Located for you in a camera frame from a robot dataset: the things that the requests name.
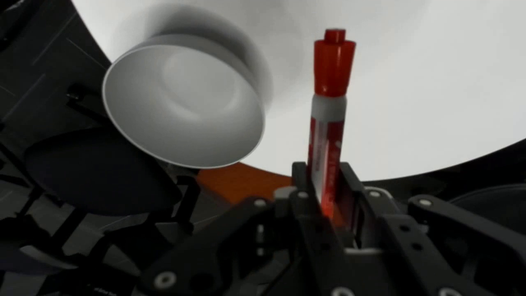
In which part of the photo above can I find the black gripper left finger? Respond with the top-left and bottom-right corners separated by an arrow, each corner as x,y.
140,163 -> 352,296

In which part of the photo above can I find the red and white marker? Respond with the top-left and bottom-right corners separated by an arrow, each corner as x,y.
308,28 -> 355,227

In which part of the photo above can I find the round white table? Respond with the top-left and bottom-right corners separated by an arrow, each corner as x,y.
73,0 -> 526,179

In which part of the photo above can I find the white bowl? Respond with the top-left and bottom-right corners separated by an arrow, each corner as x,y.
102,34 -> 265,169

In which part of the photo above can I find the black mesh office chair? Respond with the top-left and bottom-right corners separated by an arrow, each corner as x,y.
0,128 -> 203,296

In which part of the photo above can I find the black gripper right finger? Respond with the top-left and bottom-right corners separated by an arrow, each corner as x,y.
341,163 -> 526,296

